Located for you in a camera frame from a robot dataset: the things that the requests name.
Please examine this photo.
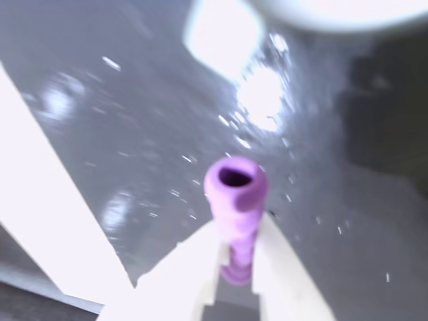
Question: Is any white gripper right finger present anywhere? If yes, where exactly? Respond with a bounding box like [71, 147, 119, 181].
[252, 211, 336, 321]

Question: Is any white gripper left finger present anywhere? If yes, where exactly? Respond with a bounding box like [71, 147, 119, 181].
[0, 60, 224, 321]

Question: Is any purple pen grip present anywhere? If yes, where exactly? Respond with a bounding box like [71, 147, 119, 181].
[203, 156, 270, 286]

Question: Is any dark grey table mat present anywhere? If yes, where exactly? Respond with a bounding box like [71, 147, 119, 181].
[0, 0, 428, 321]

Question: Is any pale green steel-rimmed mug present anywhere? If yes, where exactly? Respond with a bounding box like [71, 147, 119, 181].
[242, 0, 428, 35]

